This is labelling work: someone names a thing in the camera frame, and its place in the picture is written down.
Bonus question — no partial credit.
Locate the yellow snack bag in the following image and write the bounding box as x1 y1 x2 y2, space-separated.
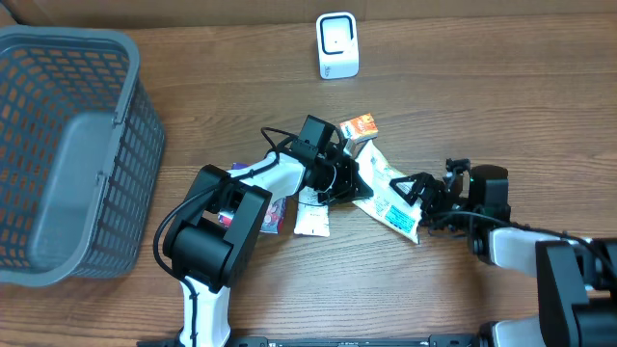
354 140 421 244

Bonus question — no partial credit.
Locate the white bamboo print tube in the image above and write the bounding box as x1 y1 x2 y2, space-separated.
293 187 330 237

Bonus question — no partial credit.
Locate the orange kleenex tissue pack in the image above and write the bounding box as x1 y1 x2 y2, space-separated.
339 113 378 143

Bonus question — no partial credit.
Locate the red purple pad pack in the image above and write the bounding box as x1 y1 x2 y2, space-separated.
216 161 288 235

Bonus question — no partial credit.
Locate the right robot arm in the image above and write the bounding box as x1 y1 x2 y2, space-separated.
389 159 616 347

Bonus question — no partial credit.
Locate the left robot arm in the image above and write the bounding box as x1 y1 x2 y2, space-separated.
152 116 373 346

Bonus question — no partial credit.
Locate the white barcode scanner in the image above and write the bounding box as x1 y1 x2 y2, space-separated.
315 12 360 80

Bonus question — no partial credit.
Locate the grey plastic basket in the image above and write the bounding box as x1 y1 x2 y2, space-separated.
1 25 165 287

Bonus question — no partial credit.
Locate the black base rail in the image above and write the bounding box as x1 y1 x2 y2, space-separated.
137 334 483 347

